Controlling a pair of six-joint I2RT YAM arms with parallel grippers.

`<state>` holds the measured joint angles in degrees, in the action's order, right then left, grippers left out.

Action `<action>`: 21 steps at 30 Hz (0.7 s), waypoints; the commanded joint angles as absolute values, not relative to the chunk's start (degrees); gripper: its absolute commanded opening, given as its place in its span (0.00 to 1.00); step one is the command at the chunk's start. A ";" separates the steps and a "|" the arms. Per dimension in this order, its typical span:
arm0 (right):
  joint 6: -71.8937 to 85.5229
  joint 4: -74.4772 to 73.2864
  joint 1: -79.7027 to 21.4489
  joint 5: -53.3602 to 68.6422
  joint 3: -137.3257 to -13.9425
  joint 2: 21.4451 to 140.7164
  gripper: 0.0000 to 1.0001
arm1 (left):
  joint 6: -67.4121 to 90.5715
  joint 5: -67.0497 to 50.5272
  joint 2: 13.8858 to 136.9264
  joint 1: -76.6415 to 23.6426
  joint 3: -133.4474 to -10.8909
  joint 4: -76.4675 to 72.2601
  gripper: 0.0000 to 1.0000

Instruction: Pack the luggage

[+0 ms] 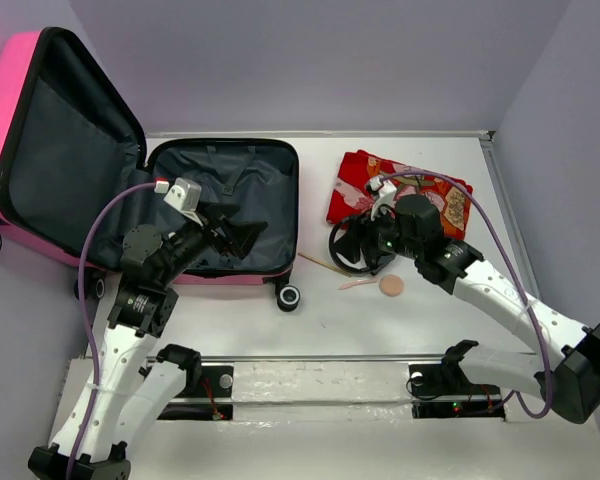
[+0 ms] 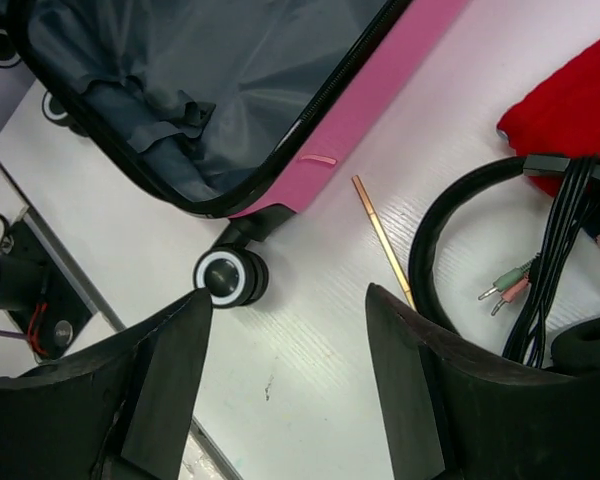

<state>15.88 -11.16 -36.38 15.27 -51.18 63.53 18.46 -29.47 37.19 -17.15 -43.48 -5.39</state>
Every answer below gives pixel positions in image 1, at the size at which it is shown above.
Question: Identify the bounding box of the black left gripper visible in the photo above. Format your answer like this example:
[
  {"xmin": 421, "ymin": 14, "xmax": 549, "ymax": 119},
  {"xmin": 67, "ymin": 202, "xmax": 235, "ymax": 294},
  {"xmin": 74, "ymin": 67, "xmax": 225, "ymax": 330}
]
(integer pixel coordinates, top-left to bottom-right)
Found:
[{"xmin": 158, "ymin": 199, "xmax": 268, "ymax": 285}]

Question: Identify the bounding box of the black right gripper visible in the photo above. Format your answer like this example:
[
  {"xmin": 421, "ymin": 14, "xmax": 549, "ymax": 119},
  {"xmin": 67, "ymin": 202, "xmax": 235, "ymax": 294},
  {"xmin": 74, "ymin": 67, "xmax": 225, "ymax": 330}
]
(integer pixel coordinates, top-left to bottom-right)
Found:
[{"xmin": 330, "ymin": 200, "xmax": 421, "ymax": 264}]

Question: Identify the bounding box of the wooden chopstick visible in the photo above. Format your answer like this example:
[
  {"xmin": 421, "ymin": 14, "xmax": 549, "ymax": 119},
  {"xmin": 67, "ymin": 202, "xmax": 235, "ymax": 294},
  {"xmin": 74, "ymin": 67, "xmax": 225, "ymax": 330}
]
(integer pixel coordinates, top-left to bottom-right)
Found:
[{"xmin": 297, "ymin": 252, "xmax": 352, "ymax": 278}]

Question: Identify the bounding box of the red patterned cloth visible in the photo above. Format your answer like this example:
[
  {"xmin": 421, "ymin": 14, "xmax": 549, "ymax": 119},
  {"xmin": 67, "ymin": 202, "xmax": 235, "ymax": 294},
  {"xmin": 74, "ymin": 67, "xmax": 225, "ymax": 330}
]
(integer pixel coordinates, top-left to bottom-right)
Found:
[{"xmin": 326, "ymin": 150, "xmax": 471, "ymax": 240}]

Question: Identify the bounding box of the round pink powder puff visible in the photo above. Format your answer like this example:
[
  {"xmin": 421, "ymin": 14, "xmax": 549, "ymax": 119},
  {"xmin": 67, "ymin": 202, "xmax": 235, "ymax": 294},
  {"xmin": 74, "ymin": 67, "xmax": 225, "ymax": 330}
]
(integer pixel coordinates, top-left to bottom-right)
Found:
[{"xmin": 378, "ymin": 274, "xmax": 404, "ymax": 297}]

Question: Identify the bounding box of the pink hard-shell suitcase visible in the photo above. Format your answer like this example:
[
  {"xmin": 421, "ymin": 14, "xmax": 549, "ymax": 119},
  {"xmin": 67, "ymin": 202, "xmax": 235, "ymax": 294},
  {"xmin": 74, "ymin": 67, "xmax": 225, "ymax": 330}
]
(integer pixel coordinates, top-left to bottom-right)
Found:
[{"xmin": 0, "ymin": 27, "xmax": 301, "ymax": 312}]

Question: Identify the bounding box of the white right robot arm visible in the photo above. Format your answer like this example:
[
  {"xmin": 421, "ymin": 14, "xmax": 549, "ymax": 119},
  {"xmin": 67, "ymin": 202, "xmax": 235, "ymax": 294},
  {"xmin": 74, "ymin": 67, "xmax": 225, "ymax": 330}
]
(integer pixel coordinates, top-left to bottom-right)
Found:
[{"xmin": 328, "ymin": 194, "xmax": 600, "ymax": 424}]

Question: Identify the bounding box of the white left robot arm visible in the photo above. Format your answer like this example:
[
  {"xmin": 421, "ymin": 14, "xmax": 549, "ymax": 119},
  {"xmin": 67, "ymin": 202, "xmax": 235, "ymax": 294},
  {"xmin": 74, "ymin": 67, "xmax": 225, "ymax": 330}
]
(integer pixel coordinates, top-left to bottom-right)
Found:
[{"xmin": 28, "ymin": 204, "xmax": 267, "ymax": 479}]

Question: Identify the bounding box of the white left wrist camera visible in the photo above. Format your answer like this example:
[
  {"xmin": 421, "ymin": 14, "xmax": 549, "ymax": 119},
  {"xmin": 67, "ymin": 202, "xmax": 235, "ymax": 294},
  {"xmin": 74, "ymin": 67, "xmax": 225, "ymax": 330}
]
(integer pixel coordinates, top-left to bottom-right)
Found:
[{"xmin": 163, "ymin": 178, "xmax": 203, "ymax": 226}]

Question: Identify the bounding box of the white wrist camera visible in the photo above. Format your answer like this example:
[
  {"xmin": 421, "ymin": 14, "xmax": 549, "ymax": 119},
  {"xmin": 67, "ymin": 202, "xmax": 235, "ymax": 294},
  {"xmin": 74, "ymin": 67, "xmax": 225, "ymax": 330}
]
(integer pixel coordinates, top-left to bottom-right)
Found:
[
  {"xmin": 366, "ymin": 175, "xmax": 397, "ymax": 221},
  {"xmin": 163, "ymin": 178, "xmax": 203, "ymax": 226}
]

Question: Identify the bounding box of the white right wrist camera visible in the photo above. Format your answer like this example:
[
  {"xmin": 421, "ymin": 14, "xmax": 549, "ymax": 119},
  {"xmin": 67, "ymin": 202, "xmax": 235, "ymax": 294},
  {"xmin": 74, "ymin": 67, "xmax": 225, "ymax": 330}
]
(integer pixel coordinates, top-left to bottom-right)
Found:
[{"xmin": 366, "ymin": 175, "xmax": 397, "ymax": 221}]

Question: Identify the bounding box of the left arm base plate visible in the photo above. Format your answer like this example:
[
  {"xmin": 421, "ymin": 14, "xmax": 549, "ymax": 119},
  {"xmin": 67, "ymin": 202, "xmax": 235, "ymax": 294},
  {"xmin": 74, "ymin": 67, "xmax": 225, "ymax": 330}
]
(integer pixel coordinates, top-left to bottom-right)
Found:
[{"xmin": 158, "ymin": 364, "xmax": 234, "ymax": 421}]

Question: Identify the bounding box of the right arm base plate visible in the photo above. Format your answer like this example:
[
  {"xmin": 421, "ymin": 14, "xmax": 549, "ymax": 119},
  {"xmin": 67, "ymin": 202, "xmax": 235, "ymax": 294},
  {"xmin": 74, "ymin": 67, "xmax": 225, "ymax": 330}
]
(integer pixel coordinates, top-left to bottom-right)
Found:
[{"xmin": 405, "ymin": 364, "xmax": 506, "ymax": 420}]

